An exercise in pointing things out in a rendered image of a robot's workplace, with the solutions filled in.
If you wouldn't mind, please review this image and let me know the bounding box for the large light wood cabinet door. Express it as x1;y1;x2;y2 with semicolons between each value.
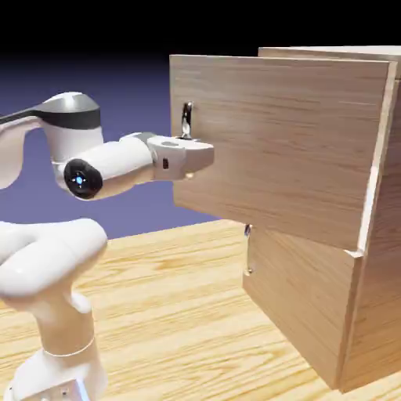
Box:
168;54;399;254

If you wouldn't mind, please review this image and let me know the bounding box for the silver curved door handle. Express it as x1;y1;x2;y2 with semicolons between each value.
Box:
244;223;254;276
179;100;194;141

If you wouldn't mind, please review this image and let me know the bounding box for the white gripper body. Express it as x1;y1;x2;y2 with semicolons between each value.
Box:
181;139;215;177

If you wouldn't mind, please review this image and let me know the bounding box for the small light wood cabinet door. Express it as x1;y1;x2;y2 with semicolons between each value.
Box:
242;224;364;390

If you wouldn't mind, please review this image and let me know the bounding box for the light wood cabinet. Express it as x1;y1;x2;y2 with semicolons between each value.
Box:
242;45;401;393

